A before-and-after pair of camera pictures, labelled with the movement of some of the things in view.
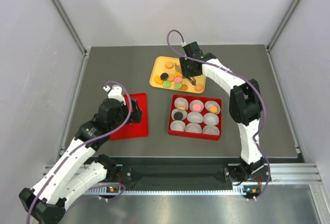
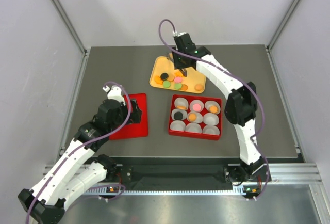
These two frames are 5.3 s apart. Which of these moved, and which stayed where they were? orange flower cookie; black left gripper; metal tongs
Moved: metal tongs
Stayed: orange flower cookie; black left gripper
